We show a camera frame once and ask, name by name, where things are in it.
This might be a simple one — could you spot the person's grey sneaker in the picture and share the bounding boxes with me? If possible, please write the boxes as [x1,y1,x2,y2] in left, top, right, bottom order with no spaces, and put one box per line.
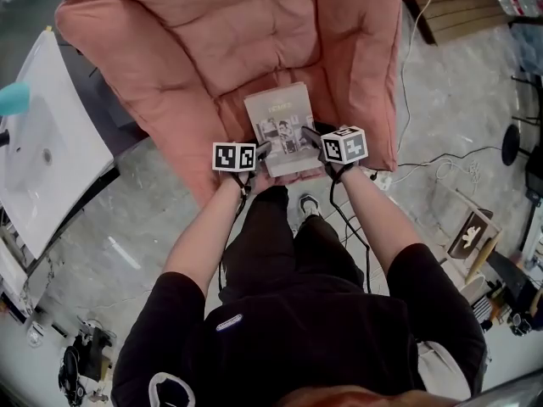
[299,193,322,220]

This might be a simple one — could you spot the person's black trousers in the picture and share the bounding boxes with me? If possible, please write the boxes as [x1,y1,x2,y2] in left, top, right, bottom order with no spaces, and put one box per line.
[218,184,366,307]

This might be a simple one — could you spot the magazine with cover photos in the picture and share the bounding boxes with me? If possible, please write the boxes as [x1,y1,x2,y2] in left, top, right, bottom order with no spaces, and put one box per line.
[244,81,324,178]

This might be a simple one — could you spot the pink cushioned armchair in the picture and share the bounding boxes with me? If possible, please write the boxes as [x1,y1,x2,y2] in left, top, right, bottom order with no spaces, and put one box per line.
[54,0,403,208]

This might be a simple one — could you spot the large clear water jug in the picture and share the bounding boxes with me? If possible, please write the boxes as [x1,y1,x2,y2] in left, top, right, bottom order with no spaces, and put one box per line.
[494,0,543,17]

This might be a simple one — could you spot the person's right forearm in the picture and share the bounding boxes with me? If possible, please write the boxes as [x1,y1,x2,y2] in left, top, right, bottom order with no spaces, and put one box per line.
[339,163,425,266]

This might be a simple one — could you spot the white sink dark vanity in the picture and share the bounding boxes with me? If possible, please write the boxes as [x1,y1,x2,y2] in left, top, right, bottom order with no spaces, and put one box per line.
[0,30,116,262]

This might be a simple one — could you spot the marble pattern counter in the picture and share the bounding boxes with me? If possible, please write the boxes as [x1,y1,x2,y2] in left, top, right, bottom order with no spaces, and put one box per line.
[20,250,64,317]

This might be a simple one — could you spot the black floor fan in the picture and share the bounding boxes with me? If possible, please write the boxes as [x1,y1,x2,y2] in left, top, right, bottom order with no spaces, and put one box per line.
[501,114,543,167]

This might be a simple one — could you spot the grey fabric strap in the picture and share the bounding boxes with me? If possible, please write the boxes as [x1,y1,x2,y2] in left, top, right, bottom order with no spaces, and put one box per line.
[417,340,472,400]

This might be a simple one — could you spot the teal spray bottle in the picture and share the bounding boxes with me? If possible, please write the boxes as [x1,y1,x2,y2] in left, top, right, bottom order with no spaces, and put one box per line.
[0,81,31,117]

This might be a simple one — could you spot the person's left forearm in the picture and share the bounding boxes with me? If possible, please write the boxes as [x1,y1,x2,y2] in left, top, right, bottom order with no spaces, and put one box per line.
[163,171,251,290]

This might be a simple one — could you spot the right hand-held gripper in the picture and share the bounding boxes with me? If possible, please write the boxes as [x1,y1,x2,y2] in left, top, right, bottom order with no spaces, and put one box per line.
[299,120,370,182]

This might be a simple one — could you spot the white plush toy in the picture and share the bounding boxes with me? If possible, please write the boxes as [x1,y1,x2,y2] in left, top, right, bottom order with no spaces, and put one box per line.
[461,225,484,246]

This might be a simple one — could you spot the person's black t-shirt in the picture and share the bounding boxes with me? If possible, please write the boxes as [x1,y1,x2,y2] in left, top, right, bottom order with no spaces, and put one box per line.
[110,243,487,407]

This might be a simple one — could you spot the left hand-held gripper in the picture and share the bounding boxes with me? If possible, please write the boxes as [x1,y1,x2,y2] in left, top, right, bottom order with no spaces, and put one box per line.
[211,141,273,191]

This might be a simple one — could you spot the wooden slat bench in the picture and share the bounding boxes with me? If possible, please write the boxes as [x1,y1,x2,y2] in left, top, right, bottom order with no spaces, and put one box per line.
[402,0,512,46]

